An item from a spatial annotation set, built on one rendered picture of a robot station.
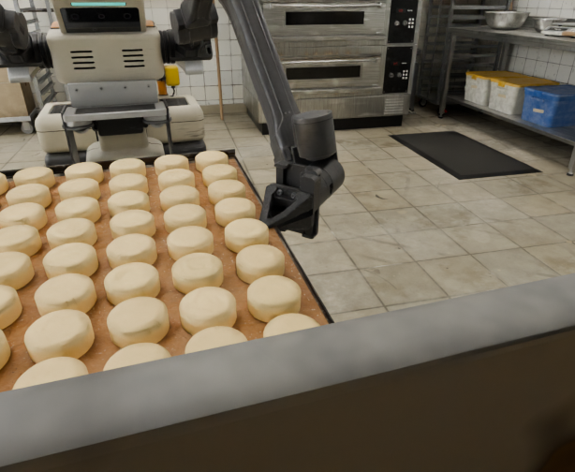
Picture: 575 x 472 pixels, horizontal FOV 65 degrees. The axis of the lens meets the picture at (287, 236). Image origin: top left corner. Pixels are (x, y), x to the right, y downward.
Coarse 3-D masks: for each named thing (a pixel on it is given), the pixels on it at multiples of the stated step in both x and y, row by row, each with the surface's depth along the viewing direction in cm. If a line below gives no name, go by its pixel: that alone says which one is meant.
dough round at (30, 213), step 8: (8, 208) 54; (16, 208) 54; (24, 208) 54; (32, 208) 54; (40, 208) 54; (0, 216) 52; (8, 216) 52; (16, 216) 52; (24, 216) 52; (32, 216) 52; (40, 216) 53; (0, 224) 52; (8, 224) 52; (16, 224) 52; (24, 224) 52; (32, 224) 53; (40, 224) 54
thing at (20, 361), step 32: (160, 192) 63; (96, 224) 55; (160, 224) 55; (32, 256) 49; (96, 256) 49; (160, 256) 50; (224, 256) 50; (288, 256) 50; (32, 288) 44; (96, 288) 45; (160, 288) 45; (224, 288) 45; (32, 320) 40; (96, 320) 41; (256, 320) 41; (320, 320) 41; (96, 352) 37; (0, 384) 34
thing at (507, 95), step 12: (492, 84) 412; (504, 84) 395; (516, 84) 384; (528, 84) 384; (540, 84) 387; (552, 84) 390; (492, 96) 415; (504, 96) 400; (516, 96) 389; (492, 108) 418; (504, 108) 402; (516, 108) 394
